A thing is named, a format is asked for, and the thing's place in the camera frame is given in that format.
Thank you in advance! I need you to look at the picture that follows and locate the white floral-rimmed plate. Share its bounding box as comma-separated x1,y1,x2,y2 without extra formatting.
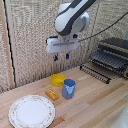
8,94,56,128

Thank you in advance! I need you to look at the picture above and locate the blue cup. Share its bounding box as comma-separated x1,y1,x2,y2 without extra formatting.
61,78,77,100

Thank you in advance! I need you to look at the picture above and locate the black wire rack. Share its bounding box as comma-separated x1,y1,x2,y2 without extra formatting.
79,64,112,85

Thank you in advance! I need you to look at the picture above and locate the black cable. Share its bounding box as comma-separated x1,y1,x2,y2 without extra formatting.
78,11,128,42

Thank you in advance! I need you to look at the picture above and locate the black dish rack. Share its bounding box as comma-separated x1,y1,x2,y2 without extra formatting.
89,36,128,80

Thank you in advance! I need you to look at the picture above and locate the yellow bowl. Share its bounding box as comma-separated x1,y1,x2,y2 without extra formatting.
49,73,67,88

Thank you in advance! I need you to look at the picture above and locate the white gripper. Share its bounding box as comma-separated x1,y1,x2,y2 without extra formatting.
45,33,80,62

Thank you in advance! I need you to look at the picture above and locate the yellow rectangular block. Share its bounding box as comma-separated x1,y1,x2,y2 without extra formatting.
44,88,60,102

